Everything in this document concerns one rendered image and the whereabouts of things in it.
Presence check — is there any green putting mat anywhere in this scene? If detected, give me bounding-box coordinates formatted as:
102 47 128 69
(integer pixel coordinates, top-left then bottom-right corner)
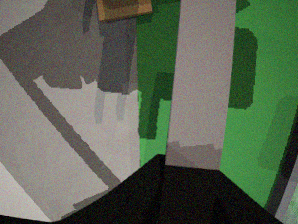
136 0 298 210

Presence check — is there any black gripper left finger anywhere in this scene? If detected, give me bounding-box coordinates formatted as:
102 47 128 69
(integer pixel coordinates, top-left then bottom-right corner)
0 155 166 224

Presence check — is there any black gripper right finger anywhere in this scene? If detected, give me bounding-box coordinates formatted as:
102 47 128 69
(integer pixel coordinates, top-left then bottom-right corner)
210 171 283 224

